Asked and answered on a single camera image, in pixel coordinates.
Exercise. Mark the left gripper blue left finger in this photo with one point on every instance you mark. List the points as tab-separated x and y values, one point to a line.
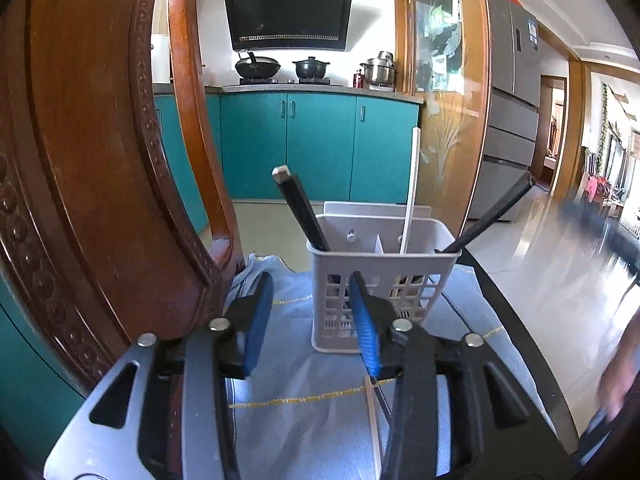
249	316

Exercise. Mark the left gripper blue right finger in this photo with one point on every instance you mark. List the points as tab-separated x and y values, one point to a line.
374	317

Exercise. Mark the beige wooden chopstick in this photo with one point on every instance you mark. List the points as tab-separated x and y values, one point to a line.
373	424

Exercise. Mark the dark grey chopstick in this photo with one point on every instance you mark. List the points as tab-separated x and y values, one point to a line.
382	401

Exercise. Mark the black chopstick white tip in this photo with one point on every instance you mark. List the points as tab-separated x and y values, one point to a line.
295	196

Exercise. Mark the teal lower kitchen cabinets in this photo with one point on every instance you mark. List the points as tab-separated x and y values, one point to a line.
344	146

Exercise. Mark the person right hand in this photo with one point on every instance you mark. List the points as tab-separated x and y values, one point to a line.
619	375

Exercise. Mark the white plastic utensil basket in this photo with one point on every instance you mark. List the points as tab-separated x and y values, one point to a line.
367	237

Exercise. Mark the light blue checked cloth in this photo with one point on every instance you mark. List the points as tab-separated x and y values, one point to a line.
303	414

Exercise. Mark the silver refrigerator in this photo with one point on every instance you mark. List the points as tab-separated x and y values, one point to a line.
513	106

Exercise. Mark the black wok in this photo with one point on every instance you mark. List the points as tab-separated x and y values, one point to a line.
257	67

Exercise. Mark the black cooking pot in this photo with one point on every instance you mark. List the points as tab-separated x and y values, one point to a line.
310	68

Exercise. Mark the wooden glass sliding door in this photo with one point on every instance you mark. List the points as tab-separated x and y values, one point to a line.
443	56

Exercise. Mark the black range hood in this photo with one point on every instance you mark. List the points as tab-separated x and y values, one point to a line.
288	24

